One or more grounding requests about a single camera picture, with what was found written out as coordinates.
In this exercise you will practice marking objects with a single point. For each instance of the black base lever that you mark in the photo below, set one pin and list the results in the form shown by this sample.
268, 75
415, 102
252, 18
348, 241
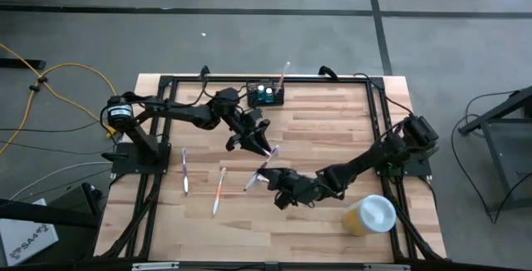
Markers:
112, 156

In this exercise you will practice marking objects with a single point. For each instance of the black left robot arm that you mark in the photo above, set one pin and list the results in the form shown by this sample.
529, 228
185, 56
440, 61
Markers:
174, 111

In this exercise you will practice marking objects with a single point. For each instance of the black curved frame clamp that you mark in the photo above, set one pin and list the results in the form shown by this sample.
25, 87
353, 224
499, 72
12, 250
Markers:
328, 71
204, 71

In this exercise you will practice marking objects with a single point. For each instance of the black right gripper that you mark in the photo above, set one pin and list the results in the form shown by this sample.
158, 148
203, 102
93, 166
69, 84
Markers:
305, 188

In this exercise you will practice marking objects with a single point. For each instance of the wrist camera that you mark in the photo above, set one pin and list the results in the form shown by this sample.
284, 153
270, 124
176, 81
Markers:
226, 97
332, 178

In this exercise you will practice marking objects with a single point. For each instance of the yellow container white lid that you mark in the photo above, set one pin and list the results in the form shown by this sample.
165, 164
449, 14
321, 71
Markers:
374, 215

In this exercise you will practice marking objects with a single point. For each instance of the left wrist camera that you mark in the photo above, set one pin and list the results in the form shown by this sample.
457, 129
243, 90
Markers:
226, 97

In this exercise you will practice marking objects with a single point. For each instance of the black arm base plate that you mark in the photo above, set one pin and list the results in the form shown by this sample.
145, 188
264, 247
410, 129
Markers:
137, 166
417, 167

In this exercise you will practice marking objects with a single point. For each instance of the black equipment stand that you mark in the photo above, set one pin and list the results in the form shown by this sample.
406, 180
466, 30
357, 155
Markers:
41, 215

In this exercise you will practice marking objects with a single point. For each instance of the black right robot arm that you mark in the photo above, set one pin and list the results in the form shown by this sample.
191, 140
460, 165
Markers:
365, 163

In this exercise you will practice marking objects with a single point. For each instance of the silver aluminium bracket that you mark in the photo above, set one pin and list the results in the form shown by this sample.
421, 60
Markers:
386, 267
155, 266

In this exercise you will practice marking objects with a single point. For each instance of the white printed box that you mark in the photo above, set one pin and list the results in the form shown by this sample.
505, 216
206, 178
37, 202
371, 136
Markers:
25, 237

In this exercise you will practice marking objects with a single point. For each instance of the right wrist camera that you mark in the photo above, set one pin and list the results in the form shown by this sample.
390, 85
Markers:
332, 178

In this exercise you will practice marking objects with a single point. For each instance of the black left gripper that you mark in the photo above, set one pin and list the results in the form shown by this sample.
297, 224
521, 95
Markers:
247, 122

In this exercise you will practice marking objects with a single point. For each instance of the black aluminium table frame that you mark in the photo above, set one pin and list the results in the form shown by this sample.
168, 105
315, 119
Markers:
307, 80

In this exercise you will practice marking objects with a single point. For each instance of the black floor bar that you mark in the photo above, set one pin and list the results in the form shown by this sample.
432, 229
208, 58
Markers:
23, 63

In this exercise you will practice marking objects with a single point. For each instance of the black metal cart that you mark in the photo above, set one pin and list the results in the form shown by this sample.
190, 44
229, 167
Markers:
490, 117

